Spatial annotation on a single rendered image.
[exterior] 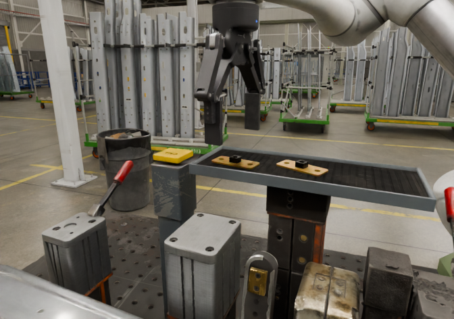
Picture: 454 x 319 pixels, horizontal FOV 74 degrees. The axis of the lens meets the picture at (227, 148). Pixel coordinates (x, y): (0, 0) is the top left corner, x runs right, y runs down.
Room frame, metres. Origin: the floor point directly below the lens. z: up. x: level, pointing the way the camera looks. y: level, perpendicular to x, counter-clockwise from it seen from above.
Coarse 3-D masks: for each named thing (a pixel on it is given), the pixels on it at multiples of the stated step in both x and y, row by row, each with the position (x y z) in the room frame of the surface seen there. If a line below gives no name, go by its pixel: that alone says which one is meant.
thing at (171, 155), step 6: (168, 150) 0.61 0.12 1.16; (174, 150) 0.61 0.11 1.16; (180, 150) 0.61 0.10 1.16; (186, 150) 0.61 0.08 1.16; (156, 156) 0.58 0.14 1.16; (162, 156) 0.57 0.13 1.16; (168, 156) 0.57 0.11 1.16; (174, 156) 0.57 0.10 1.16; (180, 156) 0.57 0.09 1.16; (186, 156) 0.59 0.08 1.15; (168, 162) 0.59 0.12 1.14; (174, 162) 0.56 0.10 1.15
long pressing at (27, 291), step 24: (0, 264) 0.45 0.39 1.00; (0, 288) 0.40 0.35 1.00; (24, 288) 0.40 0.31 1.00; (48, 288) 0.39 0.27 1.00; (0, 312) 0.35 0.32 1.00; (24, 312) 0.35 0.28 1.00; (48, 312) 0.35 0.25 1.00; (72, 312) 0.35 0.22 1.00; (96, 312) 0.35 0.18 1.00; (120, 312) 0.34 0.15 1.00
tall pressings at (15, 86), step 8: (8, 48) 12.61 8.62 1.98; (0, 56) 12.67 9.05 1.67; (8, 56) 12.52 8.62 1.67; (0, 64) 12.89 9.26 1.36; (8, 64) 12.59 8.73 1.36; (0, 72) 12.66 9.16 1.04; (8, 72) 12.66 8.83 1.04; (0, 80) 12.73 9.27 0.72; (8, 80) 12.73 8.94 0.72; (16, 80) 12.58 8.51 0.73; (0, 88) 12.80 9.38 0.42; (8, 88) 12.64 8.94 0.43; (16, 88) 12.50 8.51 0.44
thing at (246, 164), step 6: (222, 156) 0.56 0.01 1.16; (234, 156) 0.53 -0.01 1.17; (240, 156) 0.53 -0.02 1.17; (216, 162) 0.53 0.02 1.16; (222, 162) 0.52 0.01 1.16; (228, 162) 0.52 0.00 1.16; (234, 162) 0.52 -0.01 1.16; (240, 162) 0.52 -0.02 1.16; (246, 162) 0.52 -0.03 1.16; (252, 162) 0.52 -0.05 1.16; (258, 162) 0.52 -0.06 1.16; (246, 168) 0.50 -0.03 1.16; (252, 168) 0.49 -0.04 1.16
